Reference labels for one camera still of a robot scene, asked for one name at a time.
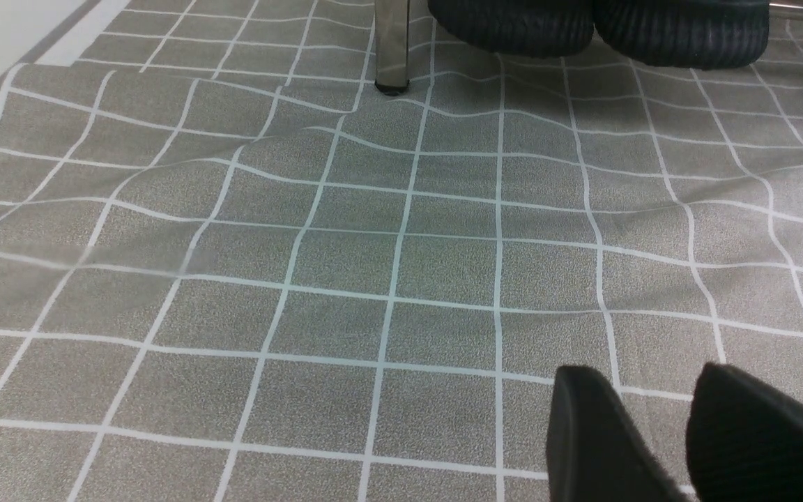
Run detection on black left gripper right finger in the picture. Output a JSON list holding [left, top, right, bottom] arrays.
[[685, 363, 803, 501]]

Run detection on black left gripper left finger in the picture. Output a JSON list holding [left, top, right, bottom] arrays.
[[546, 365, 687, 501]]

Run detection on right black knit sneaker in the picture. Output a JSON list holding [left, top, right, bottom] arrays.
[[592, 1, 770, 70]]

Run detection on black knit sneaker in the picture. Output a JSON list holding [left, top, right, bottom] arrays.
[[427, 1, 594, 59], [592, 1, 770, 70]]

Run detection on left black knit sneaker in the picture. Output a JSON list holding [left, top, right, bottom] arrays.
[[427, 1, 594, 59]]

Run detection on grey checked floor cloth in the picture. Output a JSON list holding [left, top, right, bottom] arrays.
[[0, 1, 803, 501]]

